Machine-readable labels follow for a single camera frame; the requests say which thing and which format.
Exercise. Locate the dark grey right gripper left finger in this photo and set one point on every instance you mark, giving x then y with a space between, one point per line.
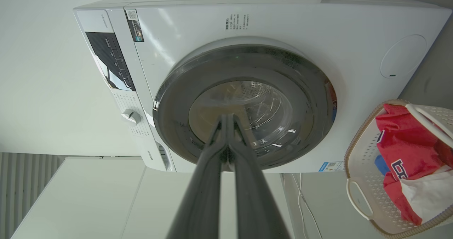
203 182

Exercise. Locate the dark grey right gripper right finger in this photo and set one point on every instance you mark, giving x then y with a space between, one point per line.
253 196

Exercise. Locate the dark round washer door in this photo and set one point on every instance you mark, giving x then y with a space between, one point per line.
177 101

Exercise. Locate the white front-load washing machine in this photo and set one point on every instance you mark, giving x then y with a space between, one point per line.
283 26

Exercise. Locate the blue and white label sticker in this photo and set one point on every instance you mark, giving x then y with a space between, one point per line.
331 166

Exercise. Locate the white control knob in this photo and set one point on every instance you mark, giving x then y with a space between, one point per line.
131 117

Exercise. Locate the white cabinet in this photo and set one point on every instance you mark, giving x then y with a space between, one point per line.
88 200

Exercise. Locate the beige perforated laundry basket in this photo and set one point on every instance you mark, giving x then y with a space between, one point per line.
364 154

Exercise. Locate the blue cloth item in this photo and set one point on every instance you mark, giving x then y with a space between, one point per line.
382 165

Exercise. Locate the red garment with lettering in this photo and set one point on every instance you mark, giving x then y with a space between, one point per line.
407 140

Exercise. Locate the black label sticker with QR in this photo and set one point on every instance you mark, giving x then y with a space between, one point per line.
135 26

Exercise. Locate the white garment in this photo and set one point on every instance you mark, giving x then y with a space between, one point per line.
431 193

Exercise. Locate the grey ribbed wall panel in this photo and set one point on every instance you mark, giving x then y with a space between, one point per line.
21 182

